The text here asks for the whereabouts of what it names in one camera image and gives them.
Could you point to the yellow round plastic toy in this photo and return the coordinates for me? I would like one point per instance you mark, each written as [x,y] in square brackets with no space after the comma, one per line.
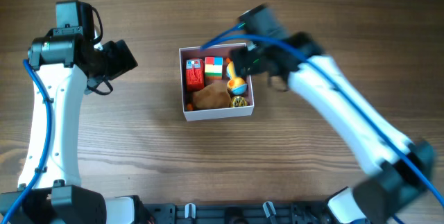
[238,101]

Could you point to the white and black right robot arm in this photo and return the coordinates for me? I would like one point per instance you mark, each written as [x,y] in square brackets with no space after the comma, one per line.
[398,170]

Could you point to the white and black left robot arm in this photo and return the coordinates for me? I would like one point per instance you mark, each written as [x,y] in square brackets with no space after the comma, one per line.
[66,64]

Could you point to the white box with pink interior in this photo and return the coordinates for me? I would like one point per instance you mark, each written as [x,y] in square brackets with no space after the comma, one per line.
[220,50]

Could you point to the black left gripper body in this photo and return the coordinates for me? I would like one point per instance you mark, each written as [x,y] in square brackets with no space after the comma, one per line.
[114,62]

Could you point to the blue and orange toy figure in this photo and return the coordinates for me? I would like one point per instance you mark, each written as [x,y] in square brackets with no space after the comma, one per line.
[236,84]

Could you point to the red toy robot car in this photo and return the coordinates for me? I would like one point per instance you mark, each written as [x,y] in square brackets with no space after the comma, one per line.
[194,74]

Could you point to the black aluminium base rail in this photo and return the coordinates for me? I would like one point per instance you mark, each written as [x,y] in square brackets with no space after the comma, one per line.
[308,212]

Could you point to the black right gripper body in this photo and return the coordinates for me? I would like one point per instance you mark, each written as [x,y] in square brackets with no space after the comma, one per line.
[241,59]

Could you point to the colourful puzzle cube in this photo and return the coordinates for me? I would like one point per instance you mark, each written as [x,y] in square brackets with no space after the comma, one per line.
[213,68]

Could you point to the brown plush toy with carrot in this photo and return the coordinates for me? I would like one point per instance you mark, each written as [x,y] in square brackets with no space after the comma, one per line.
[213,96]

